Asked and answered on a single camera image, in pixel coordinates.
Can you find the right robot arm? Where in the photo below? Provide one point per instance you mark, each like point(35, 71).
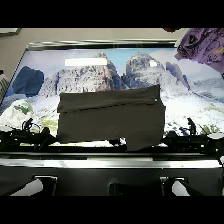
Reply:
point(196, 141)

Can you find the dark grey garment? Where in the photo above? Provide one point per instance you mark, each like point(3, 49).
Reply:
point(110, 116)

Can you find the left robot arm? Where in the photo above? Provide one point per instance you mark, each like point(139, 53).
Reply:
point(20, 137)

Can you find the silver frame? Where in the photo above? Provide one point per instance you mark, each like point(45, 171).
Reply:
point(110, 163)

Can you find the dark blue garment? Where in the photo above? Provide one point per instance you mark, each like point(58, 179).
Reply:
point(28, 81)

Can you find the purple garment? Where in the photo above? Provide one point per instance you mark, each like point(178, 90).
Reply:
point(203, 46)

